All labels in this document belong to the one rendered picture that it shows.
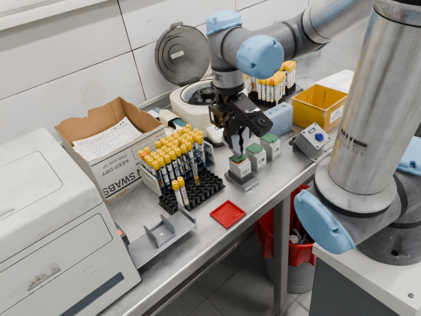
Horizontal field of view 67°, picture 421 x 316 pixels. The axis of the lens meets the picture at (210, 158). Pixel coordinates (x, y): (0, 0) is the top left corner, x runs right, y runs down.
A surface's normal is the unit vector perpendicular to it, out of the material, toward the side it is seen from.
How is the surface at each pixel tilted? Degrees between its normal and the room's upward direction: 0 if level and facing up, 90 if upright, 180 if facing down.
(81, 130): 88
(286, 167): 0
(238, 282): 0
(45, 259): 90
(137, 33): 90
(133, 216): 0
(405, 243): 69
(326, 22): 108
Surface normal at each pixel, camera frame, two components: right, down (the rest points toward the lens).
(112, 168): 0.66, 0.35
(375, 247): -0.69, 0.26
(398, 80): -0.44, 0.67
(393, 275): -0.18, -0.81
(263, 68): 0.47, 0.50
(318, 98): -0.76, 0.47
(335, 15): -0.68, 0.69
